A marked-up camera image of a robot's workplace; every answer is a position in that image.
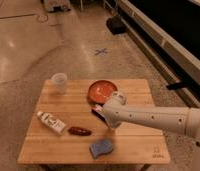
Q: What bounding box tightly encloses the boxed eraser red white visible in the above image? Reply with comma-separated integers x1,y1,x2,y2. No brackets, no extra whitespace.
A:
91,104,106,122

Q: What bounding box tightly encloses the white tube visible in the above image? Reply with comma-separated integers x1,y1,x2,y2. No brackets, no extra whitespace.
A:
37,111,66,135

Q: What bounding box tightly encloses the clear plastic cup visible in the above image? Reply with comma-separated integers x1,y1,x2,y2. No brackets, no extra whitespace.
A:
51,73,67,94

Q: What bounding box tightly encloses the dark red sausage toy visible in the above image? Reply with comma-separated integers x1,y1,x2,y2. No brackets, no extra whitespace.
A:
68,127,92,136

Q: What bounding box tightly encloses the orange bowl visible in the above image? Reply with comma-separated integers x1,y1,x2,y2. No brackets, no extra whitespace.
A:
88,80,118,104

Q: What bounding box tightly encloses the wooden folding table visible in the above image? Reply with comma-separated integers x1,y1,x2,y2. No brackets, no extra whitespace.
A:
18,80,170,165

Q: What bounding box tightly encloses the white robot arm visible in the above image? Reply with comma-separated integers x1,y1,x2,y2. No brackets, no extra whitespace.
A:
103,92,200,171

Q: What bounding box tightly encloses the black object on floor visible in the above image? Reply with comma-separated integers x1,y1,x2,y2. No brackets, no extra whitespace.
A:
106,17,126,35

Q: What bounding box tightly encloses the white machine base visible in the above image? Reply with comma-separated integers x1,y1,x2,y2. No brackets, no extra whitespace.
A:
43,0,70,12

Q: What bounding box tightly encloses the blue sponge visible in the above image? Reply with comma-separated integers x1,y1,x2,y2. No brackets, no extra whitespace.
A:
89,139,114,159

